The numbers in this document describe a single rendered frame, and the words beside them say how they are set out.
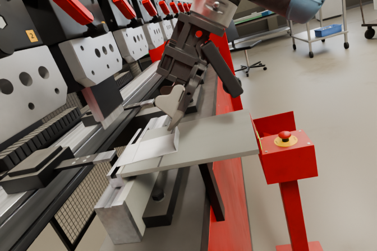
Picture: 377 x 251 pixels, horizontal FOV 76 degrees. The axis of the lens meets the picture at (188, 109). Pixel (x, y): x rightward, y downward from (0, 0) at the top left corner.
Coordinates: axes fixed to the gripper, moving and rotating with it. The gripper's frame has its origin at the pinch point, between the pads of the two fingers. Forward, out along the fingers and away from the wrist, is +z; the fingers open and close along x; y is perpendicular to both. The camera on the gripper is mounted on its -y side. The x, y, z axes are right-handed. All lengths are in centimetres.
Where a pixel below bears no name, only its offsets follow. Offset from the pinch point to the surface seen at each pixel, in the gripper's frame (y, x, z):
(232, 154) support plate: -10.5, 9.5, -2.2
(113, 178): 7.0, 6.8, 13.6
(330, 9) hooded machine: -344, -726, -203
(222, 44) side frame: -31, -214, -9
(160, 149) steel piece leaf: 0.6, 1.8, 6.6
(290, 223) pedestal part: -60, -28, 34
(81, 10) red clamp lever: 19.7, 9.0, -14.1
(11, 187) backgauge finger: 27.9, 2.3, 29.7
